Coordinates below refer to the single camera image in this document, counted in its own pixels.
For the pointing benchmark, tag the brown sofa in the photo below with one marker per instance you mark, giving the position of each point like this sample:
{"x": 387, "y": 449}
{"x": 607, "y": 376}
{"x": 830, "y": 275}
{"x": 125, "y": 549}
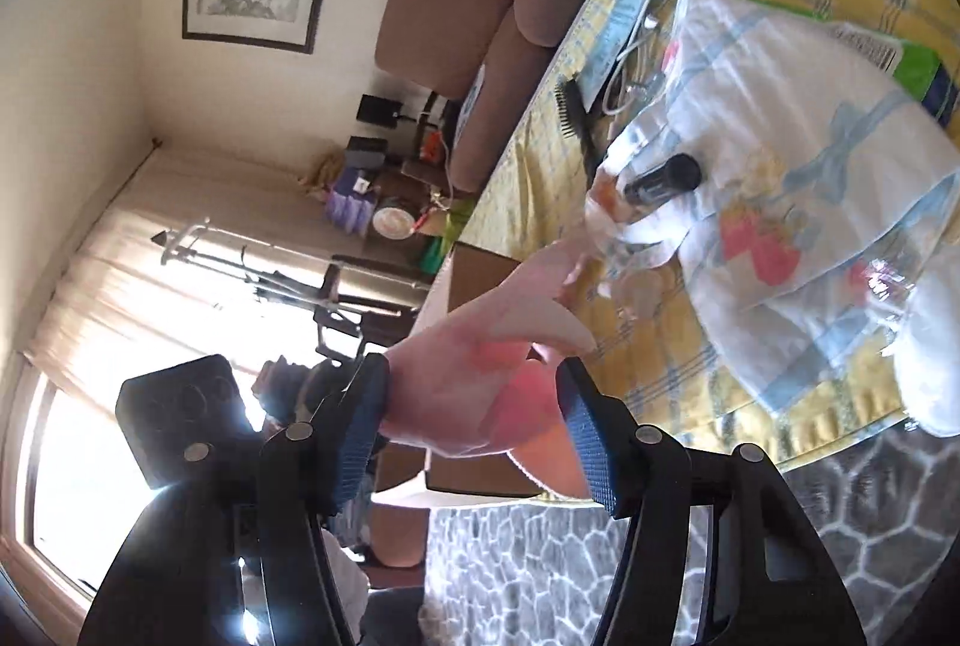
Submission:
{"x": 450, "y": 38}

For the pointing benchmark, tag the clear bag with small items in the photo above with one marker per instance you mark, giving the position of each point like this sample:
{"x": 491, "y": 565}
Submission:
{"x": 611, "y": 199}

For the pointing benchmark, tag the black lip balm tube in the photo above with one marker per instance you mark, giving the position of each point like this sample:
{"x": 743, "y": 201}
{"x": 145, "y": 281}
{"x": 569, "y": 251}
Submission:
{"x": 664, "y": 177}

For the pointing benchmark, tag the white blue paper sheet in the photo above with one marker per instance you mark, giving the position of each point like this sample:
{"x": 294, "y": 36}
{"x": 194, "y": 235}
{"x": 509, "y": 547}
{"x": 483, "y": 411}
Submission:
{"x": 471, "y": 113}

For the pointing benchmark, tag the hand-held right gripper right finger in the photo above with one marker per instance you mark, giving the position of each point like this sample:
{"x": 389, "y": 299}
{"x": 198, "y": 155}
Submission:
{"x": 596, "y": 451}

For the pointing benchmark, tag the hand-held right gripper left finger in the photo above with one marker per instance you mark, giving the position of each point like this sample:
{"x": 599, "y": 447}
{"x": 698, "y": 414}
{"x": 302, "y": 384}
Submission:
{"x": 352, "y": 436}

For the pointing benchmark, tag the green wet wipes pack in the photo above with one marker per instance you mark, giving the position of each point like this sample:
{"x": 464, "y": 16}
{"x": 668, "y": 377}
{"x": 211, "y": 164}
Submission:
{"x": 922, "y": 76}

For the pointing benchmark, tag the white printed tote bag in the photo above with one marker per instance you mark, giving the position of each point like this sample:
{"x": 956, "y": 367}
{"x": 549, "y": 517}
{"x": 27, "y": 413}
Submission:
{"x": 787, "y": 113}

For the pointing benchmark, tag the round tin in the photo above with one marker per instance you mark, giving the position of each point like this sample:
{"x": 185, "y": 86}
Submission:
{"x": 394, "y": 223}

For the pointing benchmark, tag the purple flat box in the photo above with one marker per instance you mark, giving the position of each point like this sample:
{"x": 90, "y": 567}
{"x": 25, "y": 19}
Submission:
{"x": 334, "y": 203}
{"x": 364, "y": 211}
{"x": 348, "y": 207}

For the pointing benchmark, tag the green yellow bag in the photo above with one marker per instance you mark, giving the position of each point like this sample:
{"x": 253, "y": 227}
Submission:
{"x": 439, "y": 252}

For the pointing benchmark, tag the black speaker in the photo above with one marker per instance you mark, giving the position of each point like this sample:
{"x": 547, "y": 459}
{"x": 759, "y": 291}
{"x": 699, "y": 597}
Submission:
{"x": 366, "y": 151}
{"x": 379, "y": 109}

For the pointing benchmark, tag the white floor stand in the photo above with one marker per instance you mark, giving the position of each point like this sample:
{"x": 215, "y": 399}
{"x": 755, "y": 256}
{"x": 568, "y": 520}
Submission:
{"x": 180, "y": 237}

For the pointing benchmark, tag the black hair brush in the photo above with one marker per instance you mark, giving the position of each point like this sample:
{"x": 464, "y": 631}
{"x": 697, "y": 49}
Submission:
{"x": 574, "y": 113}

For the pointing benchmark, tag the beige curtain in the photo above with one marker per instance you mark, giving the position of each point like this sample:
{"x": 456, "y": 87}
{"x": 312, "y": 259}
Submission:
{"x": 150, "y": 226}

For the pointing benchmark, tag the woven straw item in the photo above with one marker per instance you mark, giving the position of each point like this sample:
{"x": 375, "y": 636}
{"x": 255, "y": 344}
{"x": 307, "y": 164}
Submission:
{"x": 316, "y": 172}

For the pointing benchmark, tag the yellow checked cloth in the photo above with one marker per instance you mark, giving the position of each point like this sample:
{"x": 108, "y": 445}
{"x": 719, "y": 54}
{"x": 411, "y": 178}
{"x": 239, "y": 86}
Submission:
{"x": 540, "y": 181}

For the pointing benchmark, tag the brown cardboard box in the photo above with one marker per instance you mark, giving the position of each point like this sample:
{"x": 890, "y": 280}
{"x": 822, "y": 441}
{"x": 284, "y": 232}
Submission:
{"x": 480, "y": 267}

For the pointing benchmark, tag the clear zip pouch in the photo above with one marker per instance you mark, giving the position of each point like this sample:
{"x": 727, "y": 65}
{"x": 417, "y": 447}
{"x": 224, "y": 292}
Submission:
{"x": 622, "y": 23}

